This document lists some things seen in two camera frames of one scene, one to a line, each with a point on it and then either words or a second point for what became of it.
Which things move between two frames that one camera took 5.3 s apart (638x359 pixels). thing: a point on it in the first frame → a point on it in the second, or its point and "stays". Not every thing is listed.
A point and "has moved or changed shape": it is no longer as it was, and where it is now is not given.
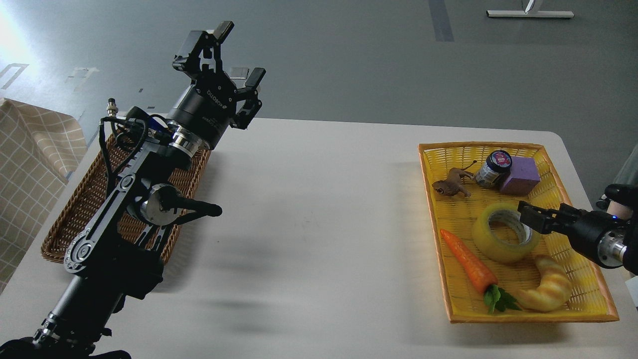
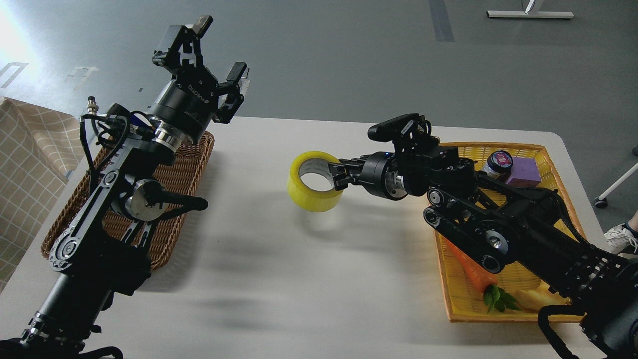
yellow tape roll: [494, 250] has moved or changed shape
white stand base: [532, 14] stays
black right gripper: [583, 230] → [379, 174]
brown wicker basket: [110, 168] stays
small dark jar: [495, 171] stays
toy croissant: [553, 291] stays
